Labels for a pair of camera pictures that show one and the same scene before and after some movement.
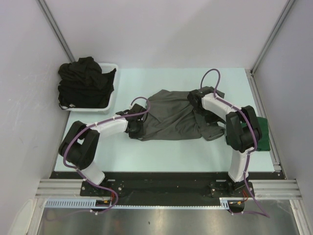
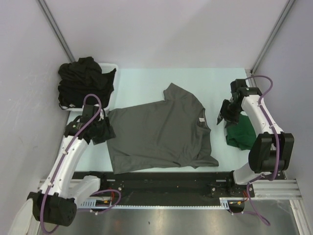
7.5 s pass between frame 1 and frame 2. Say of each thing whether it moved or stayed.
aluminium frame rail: stayed
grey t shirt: moved
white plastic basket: stayed
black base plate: stayed
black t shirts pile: stayed
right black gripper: moved
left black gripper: moved
